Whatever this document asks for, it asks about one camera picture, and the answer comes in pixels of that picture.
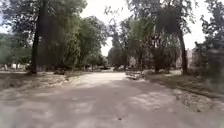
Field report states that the row of trees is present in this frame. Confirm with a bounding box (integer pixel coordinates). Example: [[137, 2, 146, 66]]
[[0, 0, 224, 76]]

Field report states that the grey asphalt path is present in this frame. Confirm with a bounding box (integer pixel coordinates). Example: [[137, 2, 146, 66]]
[[0, 71, 224, 128]]

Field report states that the large tree trunk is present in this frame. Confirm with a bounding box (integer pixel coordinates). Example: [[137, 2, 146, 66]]
[[176, 19, 189, 76], [29, 0, 48, 75]]

